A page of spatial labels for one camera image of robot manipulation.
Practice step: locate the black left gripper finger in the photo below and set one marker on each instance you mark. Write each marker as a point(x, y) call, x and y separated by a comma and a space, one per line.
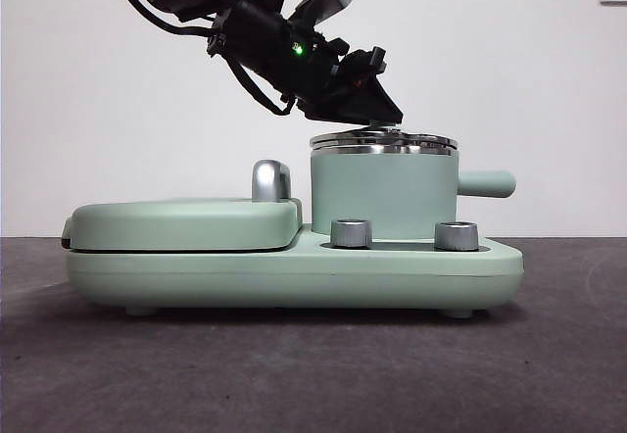
point(372, 105)

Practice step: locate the glass lid with green knob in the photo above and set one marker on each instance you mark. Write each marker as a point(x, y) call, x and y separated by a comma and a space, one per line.
point(382, 138)

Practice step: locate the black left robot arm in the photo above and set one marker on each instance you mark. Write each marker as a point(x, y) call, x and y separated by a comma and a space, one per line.
point(245, 26)

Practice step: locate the mint green steamer pot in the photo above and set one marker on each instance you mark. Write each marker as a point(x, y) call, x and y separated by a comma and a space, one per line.
point(382, 188)

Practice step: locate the silver control knob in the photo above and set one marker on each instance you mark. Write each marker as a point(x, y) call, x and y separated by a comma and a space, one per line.
point(351, 233)
point(456, 236)

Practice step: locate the mint green breakfast maker base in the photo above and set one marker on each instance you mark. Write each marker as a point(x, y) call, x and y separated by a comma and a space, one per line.
point(294, 276)

